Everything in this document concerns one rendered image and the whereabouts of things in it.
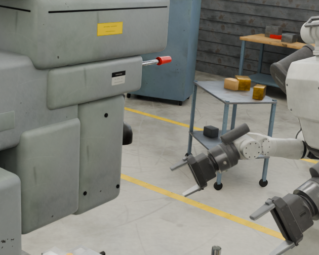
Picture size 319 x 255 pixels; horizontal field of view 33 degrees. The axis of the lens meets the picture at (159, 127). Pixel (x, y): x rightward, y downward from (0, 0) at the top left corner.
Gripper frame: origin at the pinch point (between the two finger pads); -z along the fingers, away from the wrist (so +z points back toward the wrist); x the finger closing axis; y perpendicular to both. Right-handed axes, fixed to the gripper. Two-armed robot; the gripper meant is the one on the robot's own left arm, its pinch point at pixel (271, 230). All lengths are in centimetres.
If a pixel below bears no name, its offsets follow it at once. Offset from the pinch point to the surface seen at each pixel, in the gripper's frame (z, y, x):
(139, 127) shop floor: 133, -515, -51
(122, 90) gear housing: -7, -27, 43
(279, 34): 437, -621, -58
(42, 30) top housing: -22, -7, 64
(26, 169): -39, -15, 39
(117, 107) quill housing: -10, -30, 39
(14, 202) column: -46, 0, 37
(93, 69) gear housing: -14, -19, 52
